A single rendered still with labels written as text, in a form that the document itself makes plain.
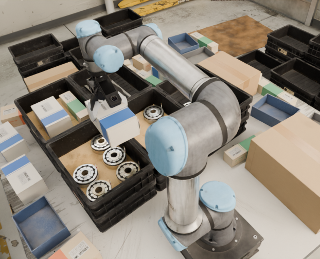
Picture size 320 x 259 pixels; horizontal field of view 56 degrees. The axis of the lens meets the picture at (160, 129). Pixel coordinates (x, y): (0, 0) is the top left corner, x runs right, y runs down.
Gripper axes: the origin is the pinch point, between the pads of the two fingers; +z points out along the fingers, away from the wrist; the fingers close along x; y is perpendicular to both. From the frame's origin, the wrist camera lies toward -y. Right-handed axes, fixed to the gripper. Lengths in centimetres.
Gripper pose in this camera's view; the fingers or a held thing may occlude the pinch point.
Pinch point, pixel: (111, 114)
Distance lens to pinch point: 115.3
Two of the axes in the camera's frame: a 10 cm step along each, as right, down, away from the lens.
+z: 0.7, 7.0, 7.1
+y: -5.5, -5.7, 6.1
